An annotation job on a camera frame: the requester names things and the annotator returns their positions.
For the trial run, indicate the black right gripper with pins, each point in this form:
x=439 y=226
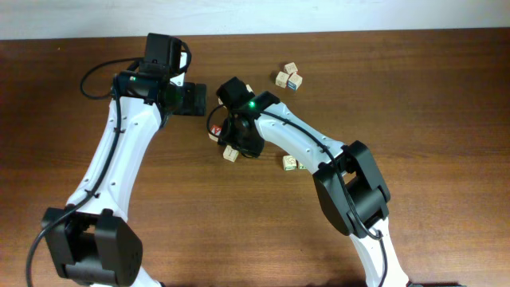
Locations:
x=225 y=137

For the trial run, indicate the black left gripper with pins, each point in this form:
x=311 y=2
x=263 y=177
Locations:
x=194 y=104

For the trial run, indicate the wooden block red A face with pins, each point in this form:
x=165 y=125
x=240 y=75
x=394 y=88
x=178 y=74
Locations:
x=215 y=132

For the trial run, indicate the wooden block letter J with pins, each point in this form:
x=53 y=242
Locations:
x=230 y=154

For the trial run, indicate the wooden block number 9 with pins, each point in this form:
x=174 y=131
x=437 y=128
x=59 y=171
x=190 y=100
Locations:
x=289 y=163

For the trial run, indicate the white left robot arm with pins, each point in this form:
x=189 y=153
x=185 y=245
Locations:
x=89 y=239

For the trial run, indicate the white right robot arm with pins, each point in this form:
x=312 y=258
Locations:
x=352 y=192

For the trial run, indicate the wooden block beside cluster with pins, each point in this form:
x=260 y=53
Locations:
x=281 y=79

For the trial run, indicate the wooden block blue side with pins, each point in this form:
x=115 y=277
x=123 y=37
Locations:
x=294 y=81

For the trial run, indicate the wooden block top of cluster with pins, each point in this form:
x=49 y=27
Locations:
x=290 y=68

